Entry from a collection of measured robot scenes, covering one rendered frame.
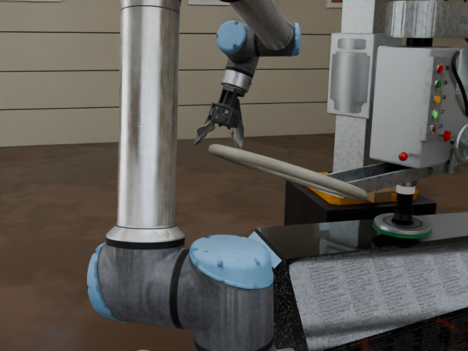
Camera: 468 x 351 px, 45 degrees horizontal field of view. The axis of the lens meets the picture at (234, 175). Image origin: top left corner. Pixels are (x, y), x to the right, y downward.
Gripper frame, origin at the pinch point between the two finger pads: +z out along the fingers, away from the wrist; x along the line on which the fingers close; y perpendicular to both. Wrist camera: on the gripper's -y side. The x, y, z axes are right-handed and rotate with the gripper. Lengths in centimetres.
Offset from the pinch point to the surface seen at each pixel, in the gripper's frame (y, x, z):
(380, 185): -32, 49, -7
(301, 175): 22.7, 31.8, 0.4
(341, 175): -30.8, 35.3, -6.2
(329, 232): -59, 34, 15
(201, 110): -589, -247, -76
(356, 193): 10.7, 45.1, 0.1
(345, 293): -35, 48, 32
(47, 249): -194, -169, 96
